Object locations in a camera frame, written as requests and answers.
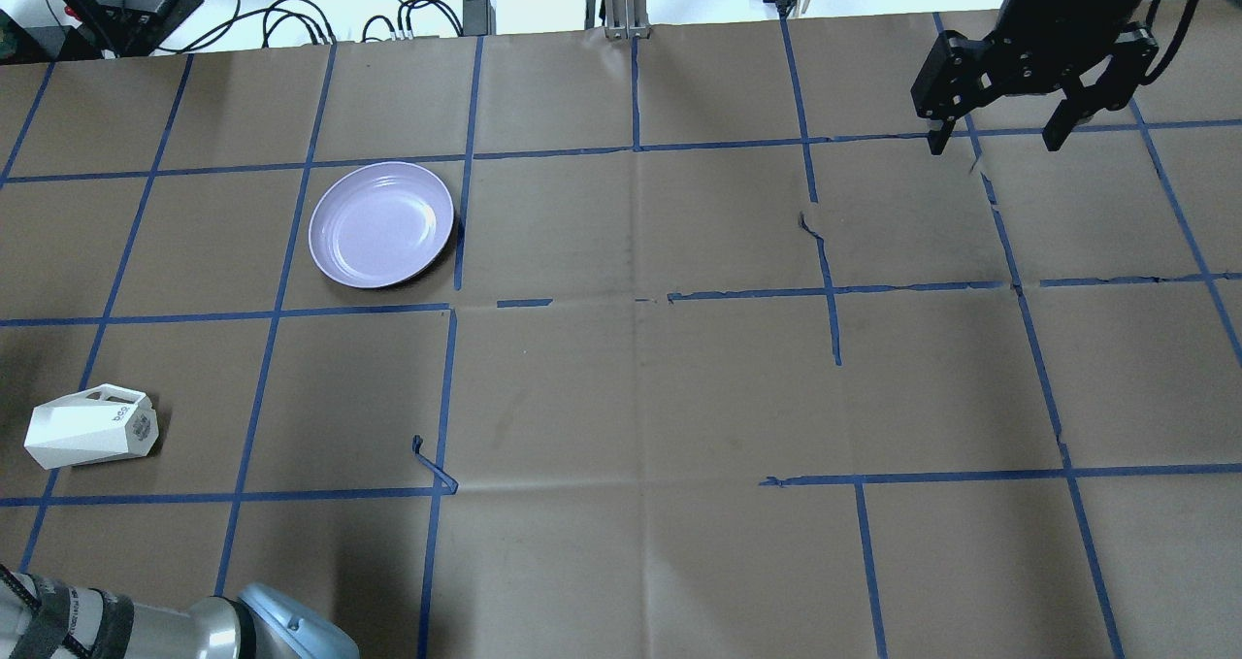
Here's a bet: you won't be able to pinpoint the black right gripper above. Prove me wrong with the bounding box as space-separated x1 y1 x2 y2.
910 0 1159 156

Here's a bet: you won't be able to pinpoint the black power brick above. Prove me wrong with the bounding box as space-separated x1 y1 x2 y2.
96 0 204 57

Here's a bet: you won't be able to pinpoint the lavender round plate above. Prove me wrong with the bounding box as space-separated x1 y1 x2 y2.
307 163 457 290

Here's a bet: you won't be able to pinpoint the black power adapter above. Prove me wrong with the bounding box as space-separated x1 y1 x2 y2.
460 0 496 37

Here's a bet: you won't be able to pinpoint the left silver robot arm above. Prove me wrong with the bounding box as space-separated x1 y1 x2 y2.
1 567 361 658

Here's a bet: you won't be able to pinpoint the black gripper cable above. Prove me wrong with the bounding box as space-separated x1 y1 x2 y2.
1141 0 1208 87

